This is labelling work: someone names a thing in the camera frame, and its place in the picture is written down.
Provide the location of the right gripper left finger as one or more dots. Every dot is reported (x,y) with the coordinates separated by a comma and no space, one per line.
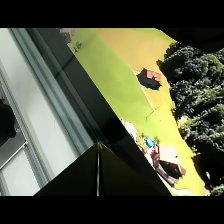
(76,176)

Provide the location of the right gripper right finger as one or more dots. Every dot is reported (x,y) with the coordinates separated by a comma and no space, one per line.
(123,176)

